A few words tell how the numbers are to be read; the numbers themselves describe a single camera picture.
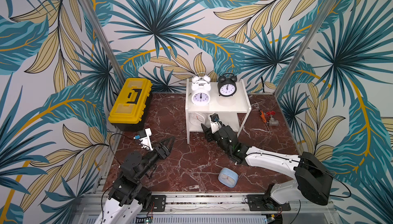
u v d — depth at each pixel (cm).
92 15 77
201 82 67
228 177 76
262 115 106
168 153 60
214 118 66
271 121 101
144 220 72
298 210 69
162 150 59
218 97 73
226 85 69
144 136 60
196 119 80
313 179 42
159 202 73
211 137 71
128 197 49
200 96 67
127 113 86
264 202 66
